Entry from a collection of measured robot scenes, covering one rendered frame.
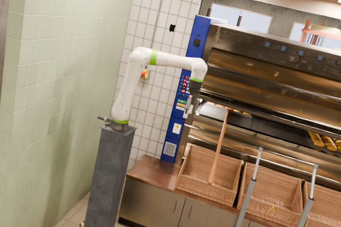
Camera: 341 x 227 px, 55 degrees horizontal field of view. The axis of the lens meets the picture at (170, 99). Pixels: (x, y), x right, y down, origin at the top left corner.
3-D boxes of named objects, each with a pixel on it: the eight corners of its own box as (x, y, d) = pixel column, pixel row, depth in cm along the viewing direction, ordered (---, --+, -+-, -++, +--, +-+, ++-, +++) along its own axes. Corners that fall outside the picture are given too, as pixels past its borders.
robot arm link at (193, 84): (202, 83, 226) (205, 81, 235) (186, 78, 228) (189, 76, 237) (200, 91, 228) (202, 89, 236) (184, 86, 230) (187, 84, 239)
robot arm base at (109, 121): (93, 122, 253) (95, 115, 252) (102, 117, 267) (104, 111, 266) (124, 133, 248) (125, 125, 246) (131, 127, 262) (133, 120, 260)
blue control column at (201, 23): (183, 145, 556) (217, 17, 498) (193, 148, 554) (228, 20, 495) (148, 203, 374) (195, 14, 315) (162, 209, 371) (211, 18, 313)
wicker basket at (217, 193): (183, 166, 354) (190, 143, 346) (235, 183, 345) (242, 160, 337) (173, 188, 308) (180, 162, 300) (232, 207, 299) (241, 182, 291)
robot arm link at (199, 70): (194, 60, 222) (209, 64, 223) (193, 57, 234) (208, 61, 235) (189, 79, 226) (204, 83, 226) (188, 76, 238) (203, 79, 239)
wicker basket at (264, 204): (237, 184, 343) (245, 161, 336) (292, 202, 334) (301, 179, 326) (235, 209, 297) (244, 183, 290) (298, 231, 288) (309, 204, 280)
